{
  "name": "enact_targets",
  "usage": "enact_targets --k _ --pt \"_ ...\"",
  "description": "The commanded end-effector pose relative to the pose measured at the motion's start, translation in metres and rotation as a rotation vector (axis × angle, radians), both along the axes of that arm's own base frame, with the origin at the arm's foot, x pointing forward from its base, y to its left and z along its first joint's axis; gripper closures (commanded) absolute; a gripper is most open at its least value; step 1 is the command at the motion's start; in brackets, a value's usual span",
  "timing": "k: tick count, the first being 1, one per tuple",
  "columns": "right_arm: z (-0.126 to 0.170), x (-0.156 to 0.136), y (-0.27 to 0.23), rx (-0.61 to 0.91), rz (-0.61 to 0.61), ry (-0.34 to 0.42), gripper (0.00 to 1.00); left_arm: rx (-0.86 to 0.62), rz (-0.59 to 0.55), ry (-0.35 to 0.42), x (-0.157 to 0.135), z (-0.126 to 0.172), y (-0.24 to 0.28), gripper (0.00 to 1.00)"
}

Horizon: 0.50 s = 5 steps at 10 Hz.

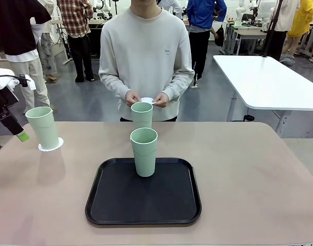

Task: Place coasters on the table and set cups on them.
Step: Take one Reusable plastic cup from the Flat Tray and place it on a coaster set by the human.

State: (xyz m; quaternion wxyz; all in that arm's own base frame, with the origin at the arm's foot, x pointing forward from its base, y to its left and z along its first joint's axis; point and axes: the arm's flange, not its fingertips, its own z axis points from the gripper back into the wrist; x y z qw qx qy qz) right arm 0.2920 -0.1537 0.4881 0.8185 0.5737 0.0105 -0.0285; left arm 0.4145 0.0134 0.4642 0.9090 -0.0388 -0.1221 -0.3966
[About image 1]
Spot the black hanging bag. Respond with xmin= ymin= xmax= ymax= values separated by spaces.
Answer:
xmin=214 ymin=25 xmax=225 ymax=47

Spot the person's left forearm beige sleeve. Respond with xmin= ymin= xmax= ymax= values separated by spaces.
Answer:
xmin=163 ymin=68 xmax=195 ymax=102

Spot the person in marbled trousers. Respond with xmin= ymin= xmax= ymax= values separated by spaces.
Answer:
xmin=30 ymin=0 xmax=59 ymax=83

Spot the person in black top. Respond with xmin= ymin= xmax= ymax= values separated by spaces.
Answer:
xmin=0 ymin=0 xmax=52 ymax=115

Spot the person in plaid shirt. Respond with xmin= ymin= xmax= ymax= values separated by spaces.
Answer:
xmin=56 ymin=0 xmax=95 ymax=83

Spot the black plastic serving tray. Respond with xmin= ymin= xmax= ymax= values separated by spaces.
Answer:
xmin=85 ymin=157 xmax=202 ymax=226

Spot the grey crumpled cloth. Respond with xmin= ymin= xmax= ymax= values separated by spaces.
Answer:
xmin=279 ymin=54 xmax=296 ymax=68

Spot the person in blue shirt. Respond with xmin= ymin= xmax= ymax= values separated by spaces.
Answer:
xmin=186 ymin=0 xmax=228 ymax=89

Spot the person's right hand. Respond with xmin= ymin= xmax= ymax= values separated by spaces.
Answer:
xmin=125 ymin=90 xmax=142 ymax=108

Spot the white background desk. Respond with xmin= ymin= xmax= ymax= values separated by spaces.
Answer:
xmin=50 ymin=19 xmax=111 ymax=65

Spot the grey background desk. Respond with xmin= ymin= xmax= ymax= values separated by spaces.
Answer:
xmin=220 ymin=22 xmax=267 ymax=56

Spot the pale green plastic cup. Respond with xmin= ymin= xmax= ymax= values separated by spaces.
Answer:
xmin=130 ymin=127 xmax=158 ymax=178
xmin=25 ymin=106 xmax=60 ymax=150
xmin=130 ymin=101 xmax=154 ymax=130

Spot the person in yellow coat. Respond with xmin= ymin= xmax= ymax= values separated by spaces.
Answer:
xmin=282 ymin=0 xmax=313 ymax=56

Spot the black tripod pole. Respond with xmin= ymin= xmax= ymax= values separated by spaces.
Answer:
xmin=261 ymin=0 xmax=285 ymax=58

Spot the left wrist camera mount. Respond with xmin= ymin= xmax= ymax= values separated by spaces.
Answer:
xmin=7 ymin=73 xmax=37 ymax=91

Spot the person in beige sweatshirt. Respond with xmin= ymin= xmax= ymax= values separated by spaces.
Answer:
xmin=98 ymin=0 xmax=195 ymax=122

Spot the white scalloped paper coaster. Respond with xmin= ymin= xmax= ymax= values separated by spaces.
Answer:
xmin=140 ymin=96 xmax=157 ymax=106
xmin=37 ymin=137 xmax=64 ymax=152

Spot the person's left hand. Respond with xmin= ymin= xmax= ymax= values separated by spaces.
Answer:
xmin=151 ymin=92 xmax=170 ymax=109

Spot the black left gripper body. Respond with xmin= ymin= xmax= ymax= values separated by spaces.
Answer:
xmin=0 ymin=87 xmax=20 ymax=115

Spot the person's right forearm beige sleeve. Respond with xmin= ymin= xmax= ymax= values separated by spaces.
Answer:
xmin=98 ymin=69 xmax=133 ymax=100

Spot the white table with grey legs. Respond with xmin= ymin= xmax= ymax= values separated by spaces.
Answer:
xmin=212 ymin=54 xmax=313 ymax=136

